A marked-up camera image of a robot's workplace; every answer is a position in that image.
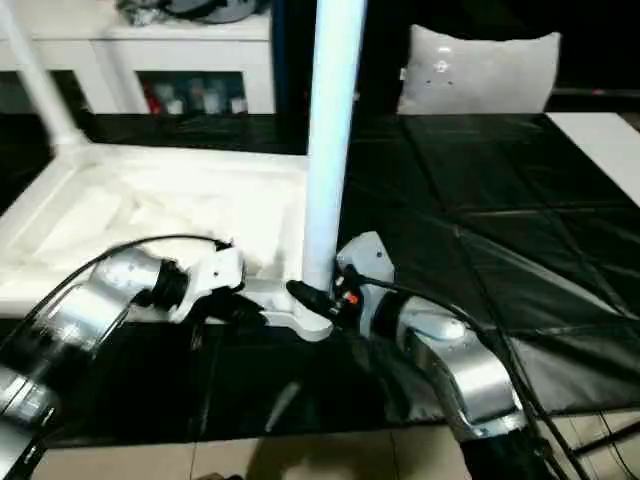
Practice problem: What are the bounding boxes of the white plastic table top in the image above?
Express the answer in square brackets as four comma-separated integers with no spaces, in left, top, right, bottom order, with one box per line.
[0,136,336,345]

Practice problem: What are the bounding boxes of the white plastic table leg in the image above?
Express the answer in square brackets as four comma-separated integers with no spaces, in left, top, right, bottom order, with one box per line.
[0,0,95,150]
[300,0,371,297]

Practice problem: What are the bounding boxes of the grey cushion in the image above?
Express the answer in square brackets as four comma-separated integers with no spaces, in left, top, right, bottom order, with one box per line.
[396,23,563,116]

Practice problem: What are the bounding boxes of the white cabinet with glass doors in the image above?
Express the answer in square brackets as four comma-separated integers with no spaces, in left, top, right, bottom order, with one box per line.
[0,18,277,117]

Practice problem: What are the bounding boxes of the grey round bag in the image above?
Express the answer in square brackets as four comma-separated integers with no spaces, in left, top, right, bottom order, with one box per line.
[163,0,275,25]

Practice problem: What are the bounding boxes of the white flat board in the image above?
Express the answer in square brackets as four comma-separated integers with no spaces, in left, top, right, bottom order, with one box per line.
[543,111,640,210]

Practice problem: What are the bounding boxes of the dark clutter pile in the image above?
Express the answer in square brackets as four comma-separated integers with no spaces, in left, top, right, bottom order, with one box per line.
[116,0,170,27]

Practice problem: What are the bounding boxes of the black right camera cable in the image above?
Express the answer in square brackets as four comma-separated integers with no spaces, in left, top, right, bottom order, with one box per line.
[348,268,587,480]

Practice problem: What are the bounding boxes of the black camera cable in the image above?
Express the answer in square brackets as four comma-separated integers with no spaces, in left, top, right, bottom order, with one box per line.
[0,233,237,352]
[348,268,587,480]

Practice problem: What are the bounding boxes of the black left camera cable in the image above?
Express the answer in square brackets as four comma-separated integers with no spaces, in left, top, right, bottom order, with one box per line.
[0,233,237,352]

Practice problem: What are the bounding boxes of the black metal frame bar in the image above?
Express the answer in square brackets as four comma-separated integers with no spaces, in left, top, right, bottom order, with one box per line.
[572,418,640,457]

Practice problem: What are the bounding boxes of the thin black metal rail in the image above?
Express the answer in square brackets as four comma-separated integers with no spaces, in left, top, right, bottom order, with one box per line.
[551,88,640,99]

